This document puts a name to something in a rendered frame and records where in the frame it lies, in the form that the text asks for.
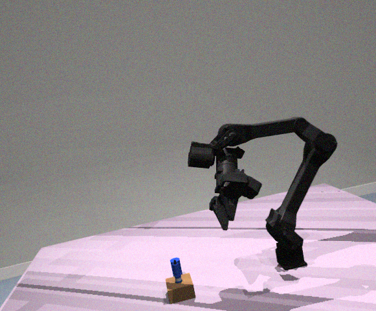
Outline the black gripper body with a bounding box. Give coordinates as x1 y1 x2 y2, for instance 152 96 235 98
209 164 249 211

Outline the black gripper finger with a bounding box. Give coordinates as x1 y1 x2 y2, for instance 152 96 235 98
212 204 229 230
219 187 246 221

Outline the tan block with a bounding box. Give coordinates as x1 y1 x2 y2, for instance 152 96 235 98
166 273 195 305

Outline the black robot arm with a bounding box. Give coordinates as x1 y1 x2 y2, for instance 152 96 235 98
188 117 338 270

